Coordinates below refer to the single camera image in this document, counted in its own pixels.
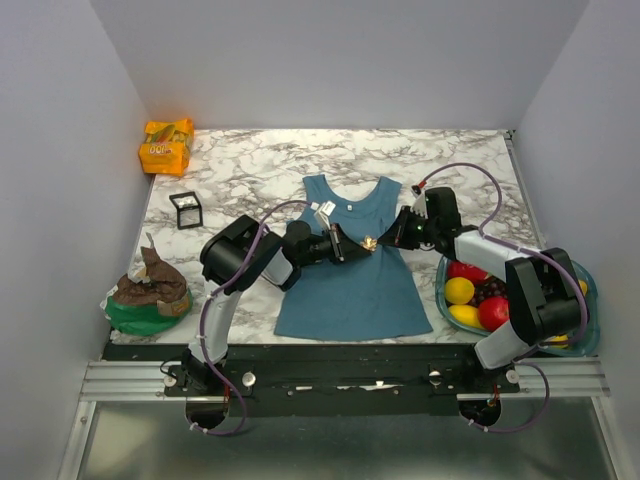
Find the teal glass fruit bowl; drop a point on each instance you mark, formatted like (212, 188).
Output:
(586, 346)

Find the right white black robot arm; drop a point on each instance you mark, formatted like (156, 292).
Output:
(543, 292)

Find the orange snack packet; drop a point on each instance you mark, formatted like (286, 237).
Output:
(166, 149)

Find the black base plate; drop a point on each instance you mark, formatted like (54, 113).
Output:
(261, 381)

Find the brown green snack bag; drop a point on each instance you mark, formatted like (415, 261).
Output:
(149, 301)

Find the yellow lemon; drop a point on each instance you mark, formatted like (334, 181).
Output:
(466, 315)
(560, 341)
(459, 291)

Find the yellow lemon front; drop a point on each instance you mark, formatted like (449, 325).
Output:
(560, 341)

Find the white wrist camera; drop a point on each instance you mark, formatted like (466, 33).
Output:
(322, 212)
(420, 204)

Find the red apple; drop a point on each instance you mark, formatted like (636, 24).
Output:
(493, 313)

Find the blue tank top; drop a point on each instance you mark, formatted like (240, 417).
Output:
(374, 298)

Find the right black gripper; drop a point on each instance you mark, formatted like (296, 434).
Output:
(396, 235)

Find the yellow lemon lower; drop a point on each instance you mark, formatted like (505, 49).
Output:
(466, 315)

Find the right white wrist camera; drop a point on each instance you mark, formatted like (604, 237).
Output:
(420, 204)

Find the gold red brooch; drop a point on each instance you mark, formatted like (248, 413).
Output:
(369, 243)

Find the purple grapes bunch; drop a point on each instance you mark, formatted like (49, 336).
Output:
(491, 288)

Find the black brooch box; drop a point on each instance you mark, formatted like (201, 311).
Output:
(189, 212)

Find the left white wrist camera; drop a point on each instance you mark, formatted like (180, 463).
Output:
(322, 212)

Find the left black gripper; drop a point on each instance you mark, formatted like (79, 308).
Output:
(343, 248)

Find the aluminium frame rail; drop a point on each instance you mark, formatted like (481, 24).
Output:
(106, 381)

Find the yellow lemon upper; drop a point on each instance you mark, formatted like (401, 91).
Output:
(459, 291)

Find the red dragon fruit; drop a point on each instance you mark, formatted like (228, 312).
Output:
(469, 272)

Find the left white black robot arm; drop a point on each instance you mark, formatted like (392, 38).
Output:
(235, 259)

